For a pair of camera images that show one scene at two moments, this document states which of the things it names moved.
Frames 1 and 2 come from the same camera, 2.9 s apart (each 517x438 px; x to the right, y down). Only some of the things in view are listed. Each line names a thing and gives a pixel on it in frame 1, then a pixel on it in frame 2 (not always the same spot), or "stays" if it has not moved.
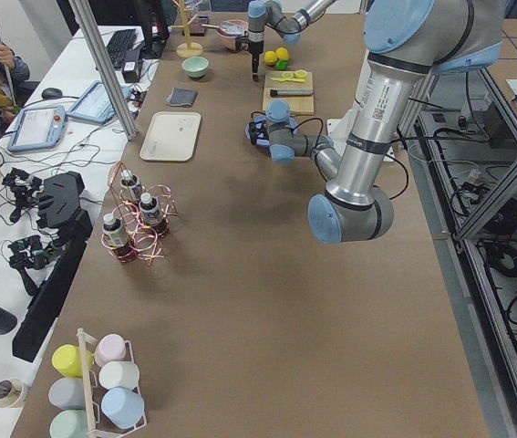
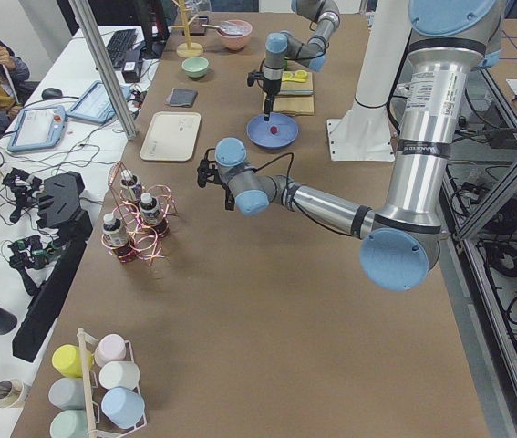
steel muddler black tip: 282,92 stays
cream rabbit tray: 171,136 stays
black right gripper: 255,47 -> 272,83
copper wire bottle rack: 140,220 stays
